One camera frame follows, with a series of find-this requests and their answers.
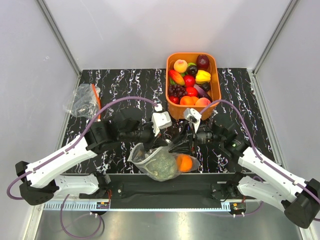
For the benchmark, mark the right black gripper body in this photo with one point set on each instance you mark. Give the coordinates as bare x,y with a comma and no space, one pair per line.
205,136

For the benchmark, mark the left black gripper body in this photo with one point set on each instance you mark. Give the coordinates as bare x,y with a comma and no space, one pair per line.
143,134

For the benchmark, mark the orange bell pepper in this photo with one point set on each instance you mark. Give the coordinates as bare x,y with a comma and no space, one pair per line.
184,163

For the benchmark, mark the polka dot zip bag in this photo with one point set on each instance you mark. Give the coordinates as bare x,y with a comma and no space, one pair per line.
139,155

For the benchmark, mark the green netted melon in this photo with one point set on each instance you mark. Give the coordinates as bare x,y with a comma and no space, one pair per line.
161,166

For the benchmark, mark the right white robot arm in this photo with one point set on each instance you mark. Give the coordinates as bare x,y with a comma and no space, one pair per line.
296,197

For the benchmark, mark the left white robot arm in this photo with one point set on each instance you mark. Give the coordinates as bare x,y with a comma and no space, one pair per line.
44,180

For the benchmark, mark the crumpled orange zip bag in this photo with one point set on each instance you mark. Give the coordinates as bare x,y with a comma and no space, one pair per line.
85,101

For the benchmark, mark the pink orange peach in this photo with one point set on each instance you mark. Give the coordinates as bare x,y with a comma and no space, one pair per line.
202,102

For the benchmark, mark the orange tangerine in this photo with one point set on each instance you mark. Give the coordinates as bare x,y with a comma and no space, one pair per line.
188,100

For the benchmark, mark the purple eggplant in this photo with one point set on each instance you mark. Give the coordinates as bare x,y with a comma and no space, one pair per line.
202,93

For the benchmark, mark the small red cherry fruit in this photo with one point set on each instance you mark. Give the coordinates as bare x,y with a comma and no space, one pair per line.
174,99

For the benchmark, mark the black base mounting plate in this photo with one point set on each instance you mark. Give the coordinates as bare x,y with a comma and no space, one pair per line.
187,191

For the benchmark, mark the red tomato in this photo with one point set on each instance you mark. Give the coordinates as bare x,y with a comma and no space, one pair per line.
191,91

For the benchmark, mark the purple grape bunch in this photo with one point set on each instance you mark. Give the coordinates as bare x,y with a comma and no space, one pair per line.
176,90

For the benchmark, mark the orange plastic basket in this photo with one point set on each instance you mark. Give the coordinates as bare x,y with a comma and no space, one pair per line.
212,88

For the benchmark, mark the small red round fruit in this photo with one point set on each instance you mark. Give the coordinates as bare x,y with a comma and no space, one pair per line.
189,81

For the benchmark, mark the yellow bell pepper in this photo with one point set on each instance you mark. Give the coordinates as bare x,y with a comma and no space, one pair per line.
202,77

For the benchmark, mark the red yellow mango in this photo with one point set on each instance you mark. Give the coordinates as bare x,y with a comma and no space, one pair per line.
175,77

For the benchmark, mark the dark purple plum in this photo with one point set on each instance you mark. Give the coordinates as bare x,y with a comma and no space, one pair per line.
192,70

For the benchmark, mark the dark red apple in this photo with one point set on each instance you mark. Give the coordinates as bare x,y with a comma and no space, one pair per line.
202,62

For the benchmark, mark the yellow red peach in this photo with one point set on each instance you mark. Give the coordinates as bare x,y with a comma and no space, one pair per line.
180,66

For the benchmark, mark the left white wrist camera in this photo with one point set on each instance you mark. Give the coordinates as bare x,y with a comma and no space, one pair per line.
161,121

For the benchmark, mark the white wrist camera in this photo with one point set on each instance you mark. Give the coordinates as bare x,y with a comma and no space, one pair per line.
193,117
161,121

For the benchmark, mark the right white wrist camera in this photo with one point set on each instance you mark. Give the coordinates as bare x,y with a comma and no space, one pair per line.
193,117

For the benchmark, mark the white slotted cable duct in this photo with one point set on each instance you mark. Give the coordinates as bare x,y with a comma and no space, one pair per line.
78,206

